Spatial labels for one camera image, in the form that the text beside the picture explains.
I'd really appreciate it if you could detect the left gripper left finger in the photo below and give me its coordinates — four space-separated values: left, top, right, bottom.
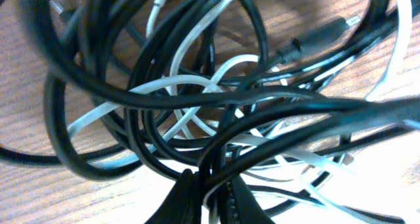
145 169 201 224

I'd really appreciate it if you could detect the white usb cable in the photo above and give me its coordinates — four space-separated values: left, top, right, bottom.
65 0 420 224

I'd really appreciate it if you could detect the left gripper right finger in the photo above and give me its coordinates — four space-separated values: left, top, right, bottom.
218 176 274 224

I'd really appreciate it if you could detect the black usb cable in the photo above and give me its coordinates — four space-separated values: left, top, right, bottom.
0 0 420 224

